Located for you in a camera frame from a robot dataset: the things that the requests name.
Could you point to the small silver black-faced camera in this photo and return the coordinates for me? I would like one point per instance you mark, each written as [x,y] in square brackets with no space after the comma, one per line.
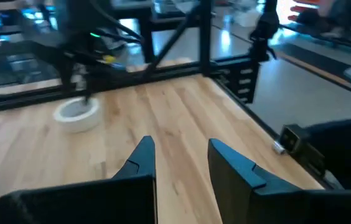
[290,138]

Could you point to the black aluminium table frame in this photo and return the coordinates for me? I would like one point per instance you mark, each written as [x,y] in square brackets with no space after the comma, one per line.
[175,70]

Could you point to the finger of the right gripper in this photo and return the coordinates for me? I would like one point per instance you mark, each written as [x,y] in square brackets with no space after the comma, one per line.
[65,74]
[87,87]

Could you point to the person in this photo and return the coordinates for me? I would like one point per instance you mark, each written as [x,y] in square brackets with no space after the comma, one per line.
[349,149]

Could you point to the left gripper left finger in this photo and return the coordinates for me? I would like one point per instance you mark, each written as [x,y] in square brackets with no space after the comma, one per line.
[141,161]

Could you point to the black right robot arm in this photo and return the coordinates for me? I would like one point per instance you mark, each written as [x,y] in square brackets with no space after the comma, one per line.
[76,18]

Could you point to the white tape roll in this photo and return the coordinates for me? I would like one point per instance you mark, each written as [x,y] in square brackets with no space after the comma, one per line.
[69,123]

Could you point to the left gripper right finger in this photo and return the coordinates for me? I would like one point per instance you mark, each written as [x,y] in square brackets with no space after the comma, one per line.
[231,180]

